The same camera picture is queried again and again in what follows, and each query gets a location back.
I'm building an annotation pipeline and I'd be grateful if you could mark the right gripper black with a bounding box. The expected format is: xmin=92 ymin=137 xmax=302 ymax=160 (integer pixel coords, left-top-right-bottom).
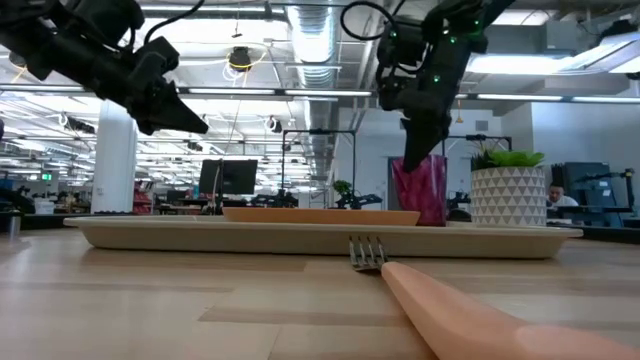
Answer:
xmin=374 ymin=19 xmax=489 ymax=174

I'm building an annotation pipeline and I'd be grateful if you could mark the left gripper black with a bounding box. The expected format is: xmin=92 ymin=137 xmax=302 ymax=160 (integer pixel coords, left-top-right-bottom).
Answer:
xmin=84 ymin=47 xmax=210 ymax=136

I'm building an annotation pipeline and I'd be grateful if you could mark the red translucent cup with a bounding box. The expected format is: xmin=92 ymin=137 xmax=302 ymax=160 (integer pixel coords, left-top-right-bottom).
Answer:
xmin=391 ymin=153 xmax=449 ymax=228

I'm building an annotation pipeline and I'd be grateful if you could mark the orange plate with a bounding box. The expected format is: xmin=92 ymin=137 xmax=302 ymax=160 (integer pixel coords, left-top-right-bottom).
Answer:
xmin=222 ymin=206 xmax=422 ymax=227

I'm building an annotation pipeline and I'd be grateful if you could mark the fork with orange handle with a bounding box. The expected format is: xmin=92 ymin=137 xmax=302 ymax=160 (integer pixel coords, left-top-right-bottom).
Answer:
xmin=348 ymin=235 xmax=640 ymax=360

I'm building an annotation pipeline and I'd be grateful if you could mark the beige plastic tray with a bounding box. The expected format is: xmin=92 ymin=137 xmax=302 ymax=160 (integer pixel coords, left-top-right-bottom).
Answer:
xmin=63 ymin=214 xmax=585 ymax=260

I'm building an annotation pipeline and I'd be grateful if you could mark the white building column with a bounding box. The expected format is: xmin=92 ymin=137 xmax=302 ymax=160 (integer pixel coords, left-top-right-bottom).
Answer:
xmin=91 ymin=99 xmax=138 ymax=215

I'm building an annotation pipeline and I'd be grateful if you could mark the black computer monitor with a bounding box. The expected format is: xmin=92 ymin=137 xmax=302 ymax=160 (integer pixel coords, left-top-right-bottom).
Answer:
xmin=198 ymin=158 xmax=259 ymax=196

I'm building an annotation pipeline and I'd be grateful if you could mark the succulent in white patterned pot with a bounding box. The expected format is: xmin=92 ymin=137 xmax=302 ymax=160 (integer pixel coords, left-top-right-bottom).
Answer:
xmin=469 ymin=148 xmax=547 ymax=228

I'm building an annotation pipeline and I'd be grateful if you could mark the person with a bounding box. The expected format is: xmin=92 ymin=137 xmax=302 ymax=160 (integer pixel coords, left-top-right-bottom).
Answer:
xmin=546 ymin=182 xmax=580 ymax=208

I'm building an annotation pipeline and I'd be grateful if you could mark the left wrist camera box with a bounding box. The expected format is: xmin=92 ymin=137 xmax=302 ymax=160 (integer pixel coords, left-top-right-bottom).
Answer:
xmin=142 ymin=35 xmax=181 ymax=76

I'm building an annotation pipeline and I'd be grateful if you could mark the black overhead camera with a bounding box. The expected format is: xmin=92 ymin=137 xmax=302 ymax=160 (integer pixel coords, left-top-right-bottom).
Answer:
xmin=228 ymin=45 xmax=253 ymax=72

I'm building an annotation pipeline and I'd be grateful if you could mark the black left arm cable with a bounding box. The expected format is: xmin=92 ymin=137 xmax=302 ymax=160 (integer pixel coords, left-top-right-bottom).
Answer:
xmin=143 ymin=0 xmax=206 ymax=46

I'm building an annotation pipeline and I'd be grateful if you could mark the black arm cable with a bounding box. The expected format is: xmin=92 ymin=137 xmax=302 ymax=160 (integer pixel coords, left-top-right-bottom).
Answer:
xmin=143 ymin=0 xmax=206 ymax=46
xmin=339 ymin=0 xmax=407 ymax=42

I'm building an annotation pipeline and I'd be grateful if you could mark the silver ceiling ventilation duct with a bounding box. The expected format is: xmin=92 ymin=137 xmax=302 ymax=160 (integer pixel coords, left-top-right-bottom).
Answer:
xmin=285 ymin=4 xmax=347 ymax=181

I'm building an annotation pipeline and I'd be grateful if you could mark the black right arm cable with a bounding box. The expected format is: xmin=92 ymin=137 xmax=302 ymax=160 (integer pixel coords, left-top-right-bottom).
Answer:
xmin=339 ymin=0 xmax=407 ymax=42

